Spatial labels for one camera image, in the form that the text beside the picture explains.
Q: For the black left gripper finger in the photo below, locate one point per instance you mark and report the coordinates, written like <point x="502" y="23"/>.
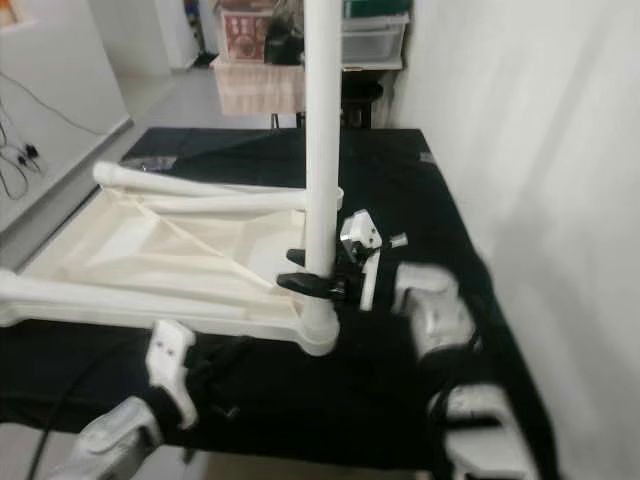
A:
<point x="230" y="348"/>

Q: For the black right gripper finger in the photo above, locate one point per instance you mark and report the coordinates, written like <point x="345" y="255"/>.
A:
<point x="298" y="257"/>
<point x="305" y="285"/>

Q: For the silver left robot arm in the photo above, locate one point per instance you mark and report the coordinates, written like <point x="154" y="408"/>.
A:
<point x="120" y="440"/>

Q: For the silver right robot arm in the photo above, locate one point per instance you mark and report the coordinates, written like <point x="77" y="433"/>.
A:
<point x="440" y="310"/>

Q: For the black tablecloth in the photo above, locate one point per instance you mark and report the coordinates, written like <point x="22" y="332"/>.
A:
<point x="310" y="420"/>

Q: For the white plastic table top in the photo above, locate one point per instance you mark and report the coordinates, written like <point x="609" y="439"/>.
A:
<point x="160" y="245"/>

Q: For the beige towel table cover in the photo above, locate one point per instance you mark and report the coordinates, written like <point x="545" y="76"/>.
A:
<point x="255" y="88"/>

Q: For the black wok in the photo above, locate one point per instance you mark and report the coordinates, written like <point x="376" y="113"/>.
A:
<point x="370" y="75"/>

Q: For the black bag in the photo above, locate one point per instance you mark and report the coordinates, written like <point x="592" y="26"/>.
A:
<point x="285" y="35"/>

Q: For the red food menu poster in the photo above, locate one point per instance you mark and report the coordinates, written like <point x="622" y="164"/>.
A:
<point x="245" y="38"/>

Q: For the clear plastic storage box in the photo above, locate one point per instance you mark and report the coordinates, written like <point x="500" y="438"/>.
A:
<point x="375" y="45"/>

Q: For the clear storage box orange lid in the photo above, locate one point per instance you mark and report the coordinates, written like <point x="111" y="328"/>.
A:
<point x="218" y="30"/>

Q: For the green lid container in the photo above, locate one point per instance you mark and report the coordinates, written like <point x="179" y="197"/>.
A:
<point x="375" y="8"/>

